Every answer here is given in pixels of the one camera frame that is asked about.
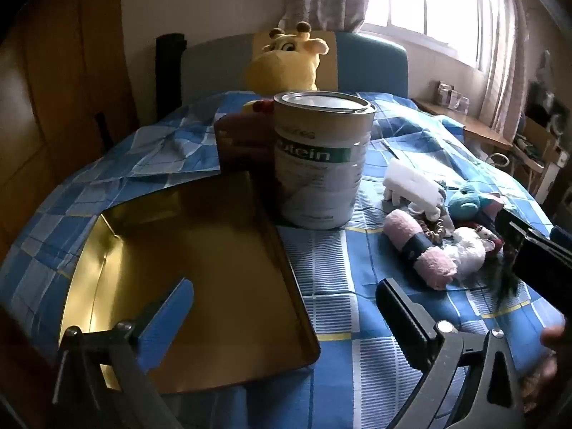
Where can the blue and yellow headboard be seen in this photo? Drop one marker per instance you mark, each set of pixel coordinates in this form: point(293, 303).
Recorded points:
point(371, 67)

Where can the black rolled mat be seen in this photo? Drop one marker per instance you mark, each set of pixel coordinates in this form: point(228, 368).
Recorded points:
point(170, 71)

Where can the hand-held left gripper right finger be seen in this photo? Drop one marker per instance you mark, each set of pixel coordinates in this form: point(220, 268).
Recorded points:
point(402, 321)

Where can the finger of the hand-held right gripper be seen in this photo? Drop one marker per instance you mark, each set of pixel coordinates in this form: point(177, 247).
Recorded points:
point(509, 228)

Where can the red plush toy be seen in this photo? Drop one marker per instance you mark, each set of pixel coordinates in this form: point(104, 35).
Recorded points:
point(474, 225)

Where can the wooden wardrobe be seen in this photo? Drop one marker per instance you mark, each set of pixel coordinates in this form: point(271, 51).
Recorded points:
point(53, 98)

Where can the pink towel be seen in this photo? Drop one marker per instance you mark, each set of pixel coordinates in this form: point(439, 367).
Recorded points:
point(435, 263)

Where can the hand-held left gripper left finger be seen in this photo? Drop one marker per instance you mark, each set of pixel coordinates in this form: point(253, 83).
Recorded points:
point(165, 317)

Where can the gold tin box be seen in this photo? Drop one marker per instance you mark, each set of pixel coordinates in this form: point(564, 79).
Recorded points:
point(201, 254)

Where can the blue checked blanket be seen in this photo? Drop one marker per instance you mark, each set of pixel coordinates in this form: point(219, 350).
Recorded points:
point(348, 259)

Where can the wooden side desk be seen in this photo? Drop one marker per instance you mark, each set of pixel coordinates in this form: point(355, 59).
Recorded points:
point(482, 132)

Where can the teal plush toy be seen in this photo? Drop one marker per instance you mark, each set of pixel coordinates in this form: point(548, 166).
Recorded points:
point(464, 201)

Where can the white powder can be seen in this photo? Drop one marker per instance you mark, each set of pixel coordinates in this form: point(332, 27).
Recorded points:
point(321, 178)

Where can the clear desk organiser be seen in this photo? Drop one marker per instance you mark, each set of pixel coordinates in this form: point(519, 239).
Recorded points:
point(451, 96)

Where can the white plush toy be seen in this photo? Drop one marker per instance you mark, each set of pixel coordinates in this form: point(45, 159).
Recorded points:
point(469, 252)

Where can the yellow giraffe plush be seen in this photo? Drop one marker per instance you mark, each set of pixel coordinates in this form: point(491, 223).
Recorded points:
point(281, 67)

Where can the beige scrunchie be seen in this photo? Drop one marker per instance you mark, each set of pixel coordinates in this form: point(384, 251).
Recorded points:
point(440, 232)

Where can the window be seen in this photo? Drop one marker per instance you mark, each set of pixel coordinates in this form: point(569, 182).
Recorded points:
point(429, 4)

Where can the person's right hand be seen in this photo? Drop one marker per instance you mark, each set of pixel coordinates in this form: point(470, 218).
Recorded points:
point(558, 337)

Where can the cardboard box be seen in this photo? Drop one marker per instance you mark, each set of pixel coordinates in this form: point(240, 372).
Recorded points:
point(540, 136)

